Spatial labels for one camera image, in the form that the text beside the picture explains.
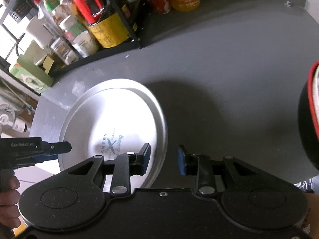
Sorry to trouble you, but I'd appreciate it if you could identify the white plate with blue logo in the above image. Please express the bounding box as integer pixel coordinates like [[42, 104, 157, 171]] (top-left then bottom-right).
[[58, 79, 168, 189]]

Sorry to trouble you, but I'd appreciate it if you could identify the black bowl with red rim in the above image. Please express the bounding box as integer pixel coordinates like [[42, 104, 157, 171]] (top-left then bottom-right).
[[298, 62, 318, 169]]

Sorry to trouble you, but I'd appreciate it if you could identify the left hand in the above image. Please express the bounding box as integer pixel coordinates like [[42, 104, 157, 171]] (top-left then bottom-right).
[[0, 176, 21, 229]]

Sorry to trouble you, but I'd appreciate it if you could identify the green tissue box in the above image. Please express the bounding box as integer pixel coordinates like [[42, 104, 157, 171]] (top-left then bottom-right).
[[9, 41, 53, 94]]

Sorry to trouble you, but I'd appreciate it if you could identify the white capped jar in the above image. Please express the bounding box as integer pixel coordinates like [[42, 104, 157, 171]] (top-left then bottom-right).
[[59, 15, 99, 58]]

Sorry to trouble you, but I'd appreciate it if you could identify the black wire rack shelf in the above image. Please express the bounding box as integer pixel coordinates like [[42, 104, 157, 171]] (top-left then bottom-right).
[[0, 0, 150, 75]]

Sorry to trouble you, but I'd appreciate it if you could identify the dark bottle yellow label red handle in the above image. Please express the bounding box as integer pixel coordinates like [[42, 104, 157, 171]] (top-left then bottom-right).
[[72, 0, 131, 49]]

